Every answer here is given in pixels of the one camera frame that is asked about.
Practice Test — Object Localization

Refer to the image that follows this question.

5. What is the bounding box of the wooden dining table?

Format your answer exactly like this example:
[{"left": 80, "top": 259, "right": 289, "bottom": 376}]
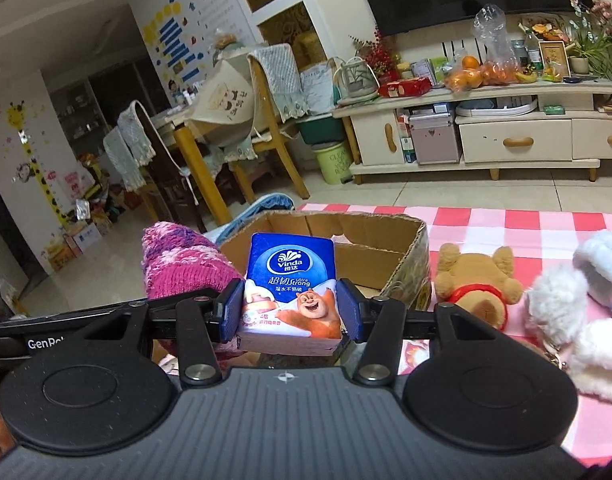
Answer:
[{"left": 163, "top": 105, "right": 257, "bottom": 226}]

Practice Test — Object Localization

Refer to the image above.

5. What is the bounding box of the pink purple knit hat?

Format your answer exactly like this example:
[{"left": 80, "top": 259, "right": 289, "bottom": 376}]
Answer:
[{"left": 142, "top": 221, "right": 241, "bottom": 306}]

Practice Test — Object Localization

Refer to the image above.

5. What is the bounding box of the blue tissue packet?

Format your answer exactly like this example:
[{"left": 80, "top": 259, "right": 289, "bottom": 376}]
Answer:
[{"left": 236, "top": 232, "right": 344, "bottom": 357}]

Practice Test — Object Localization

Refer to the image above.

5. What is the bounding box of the potted plant with flowers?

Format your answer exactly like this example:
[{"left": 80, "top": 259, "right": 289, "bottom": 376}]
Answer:
[{"left": 568, "top": 0, "right": 612, "bottom": 91}]

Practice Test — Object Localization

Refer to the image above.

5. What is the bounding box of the cardboard box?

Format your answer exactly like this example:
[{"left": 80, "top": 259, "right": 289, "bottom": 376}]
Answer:
[{"left": 218, "top": 210, "right": 431, "bottom": 316}]

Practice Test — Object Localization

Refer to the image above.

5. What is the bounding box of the white basin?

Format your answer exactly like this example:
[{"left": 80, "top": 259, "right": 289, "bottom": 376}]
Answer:
[{"left": 456, "top": 97, "right": 539, "bottom": 117}]

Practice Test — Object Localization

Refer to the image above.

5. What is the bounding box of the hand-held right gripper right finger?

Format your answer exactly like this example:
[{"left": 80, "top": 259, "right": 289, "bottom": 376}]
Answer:
[{"left": 336, "top": 279, "right": 482, "bottom": 387}]

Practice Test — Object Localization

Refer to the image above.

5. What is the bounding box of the clear plastic bag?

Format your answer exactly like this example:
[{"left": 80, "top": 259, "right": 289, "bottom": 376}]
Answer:
[{"left": 473, "top": 4, "right": 517, "bottom": 68}]

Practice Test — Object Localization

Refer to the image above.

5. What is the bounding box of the white fluffy pompom keychain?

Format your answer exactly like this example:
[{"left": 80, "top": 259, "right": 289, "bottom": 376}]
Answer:
[{"left": 526, "top": 264, "right": 589, "bottom": 371}]

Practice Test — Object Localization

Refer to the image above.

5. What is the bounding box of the dark green storage box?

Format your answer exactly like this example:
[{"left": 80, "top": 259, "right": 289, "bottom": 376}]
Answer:
[{"left": 298, "top": 115, "right": 347, "bottom": 147}]

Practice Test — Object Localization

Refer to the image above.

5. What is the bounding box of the cream tv cabinet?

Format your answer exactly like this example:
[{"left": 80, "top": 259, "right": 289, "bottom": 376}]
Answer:
[{"left": 333, "top": 77, "right": 612, "bottom": 186}]

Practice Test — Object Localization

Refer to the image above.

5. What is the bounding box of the wooden picture frame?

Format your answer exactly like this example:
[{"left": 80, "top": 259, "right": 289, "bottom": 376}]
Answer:
[{"left": 538, "top": 41, "right": 569, "bottom": 81}]

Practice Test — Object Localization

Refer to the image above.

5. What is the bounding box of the green glass bottle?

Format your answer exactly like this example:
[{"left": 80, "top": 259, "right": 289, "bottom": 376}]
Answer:
[{"left": 523, "top": 30, "right": 542, "bottom": 73}]

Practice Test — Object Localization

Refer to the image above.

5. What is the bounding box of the glass electric kettle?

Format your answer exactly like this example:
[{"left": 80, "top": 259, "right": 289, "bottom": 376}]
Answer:
[{"left": 333, "top": 56, "right": 379, "bottom": 101}]

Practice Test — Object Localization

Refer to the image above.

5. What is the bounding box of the beige printed tote bag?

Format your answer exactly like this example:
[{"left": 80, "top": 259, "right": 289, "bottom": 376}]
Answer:
[{"left": 188, "top": 57, "right": 259, "bottom": 128}]

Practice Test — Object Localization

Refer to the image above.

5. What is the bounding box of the pile of oranges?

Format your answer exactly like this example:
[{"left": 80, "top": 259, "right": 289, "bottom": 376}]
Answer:
[{"left": 443, "top": 55, "right": 519, "bottom": 93}]

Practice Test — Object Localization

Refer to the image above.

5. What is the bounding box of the pile of colourful boxes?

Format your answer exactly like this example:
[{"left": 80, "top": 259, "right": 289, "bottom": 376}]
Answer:
[{"left": 40, "top": 160, "right": 141, "bottom": 271}]

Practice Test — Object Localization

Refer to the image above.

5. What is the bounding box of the blue slipper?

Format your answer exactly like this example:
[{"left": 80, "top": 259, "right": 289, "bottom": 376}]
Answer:
[{"left": 206, "top": 192, "right": 297, "bottom": 246}]

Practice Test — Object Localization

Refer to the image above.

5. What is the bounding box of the pink checkered tablecloth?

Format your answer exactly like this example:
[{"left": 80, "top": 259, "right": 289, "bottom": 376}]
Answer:
[{"left": 298, "top": 203, "right": 612, "bottom": 466}]

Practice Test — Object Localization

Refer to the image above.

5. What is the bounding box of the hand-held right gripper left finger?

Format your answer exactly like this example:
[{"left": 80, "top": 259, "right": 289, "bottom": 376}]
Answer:
[{"left": 88, "top": 277, "right": 247, "bottom": 387}]

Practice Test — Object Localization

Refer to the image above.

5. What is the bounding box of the giraffe wall sticker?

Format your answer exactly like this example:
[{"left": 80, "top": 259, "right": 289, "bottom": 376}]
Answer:
[{"left": 6, "top": 100, "right": 71, "bottom": 231}]

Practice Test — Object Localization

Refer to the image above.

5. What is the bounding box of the red flat box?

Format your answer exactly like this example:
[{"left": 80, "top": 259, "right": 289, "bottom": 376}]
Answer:
[{"left": 378, "top": 77, "right": 431, "bottom": 98}]

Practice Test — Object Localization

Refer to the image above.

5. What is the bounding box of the dark chair with lace cover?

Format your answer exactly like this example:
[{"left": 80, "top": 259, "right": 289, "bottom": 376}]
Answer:
[{"left": 103, "top": 100, "right": 207, "bottom": 233}]

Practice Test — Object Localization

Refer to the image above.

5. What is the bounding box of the wooden chair with lace cover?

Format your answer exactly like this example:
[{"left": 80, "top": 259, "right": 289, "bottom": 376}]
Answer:
[{"left": 248, "top": 42, "right": 311, "bottom": 201}]

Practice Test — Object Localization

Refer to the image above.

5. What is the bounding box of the green trash bin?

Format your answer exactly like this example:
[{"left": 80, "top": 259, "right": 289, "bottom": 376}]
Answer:
[{"left": 311, "top": 140, "right": 354, "bottom": 186}]

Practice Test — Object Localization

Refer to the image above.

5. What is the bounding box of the pink storage case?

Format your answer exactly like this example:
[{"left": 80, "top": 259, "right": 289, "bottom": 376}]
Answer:
[{"left": 408, "top": 110, "right": 462, "bottom": 165}]

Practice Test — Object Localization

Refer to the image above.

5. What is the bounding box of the brown bear plush toy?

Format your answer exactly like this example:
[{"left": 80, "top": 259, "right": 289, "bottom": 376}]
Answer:
[{"left": 433, "top": 242, "right": 524, "bottom": 331}]

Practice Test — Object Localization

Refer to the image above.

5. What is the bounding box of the white fluffy cuff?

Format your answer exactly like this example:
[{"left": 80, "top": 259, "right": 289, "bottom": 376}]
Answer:
[{"left": 566, "top": 319, "right": 612, "bottom": 403}]

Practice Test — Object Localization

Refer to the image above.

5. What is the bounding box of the white printed sack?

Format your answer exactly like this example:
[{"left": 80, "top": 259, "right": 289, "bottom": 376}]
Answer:
[{"left": 300, "top": 57, "right": 339, "bottom": 111}]

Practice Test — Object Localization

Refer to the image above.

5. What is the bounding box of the wall poster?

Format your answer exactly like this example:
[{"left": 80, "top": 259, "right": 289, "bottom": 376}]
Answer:
[{"left": 130, "top": 0, "right": 259, "bottom": 106}]

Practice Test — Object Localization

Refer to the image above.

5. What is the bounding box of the light blue fluffy cuff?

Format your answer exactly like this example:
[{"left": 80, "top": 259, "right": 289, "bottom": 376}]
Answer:
[{"left": 572, "top": 231, "right": 612, "bottom": 318}]

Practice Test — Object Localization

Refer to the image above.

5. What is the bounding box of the red berry bouquet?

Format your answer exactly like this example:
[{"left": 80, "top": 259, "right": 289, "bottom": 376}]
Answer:
[{"left": 351, "top": 27, "right": 394, "bottom": 76}]

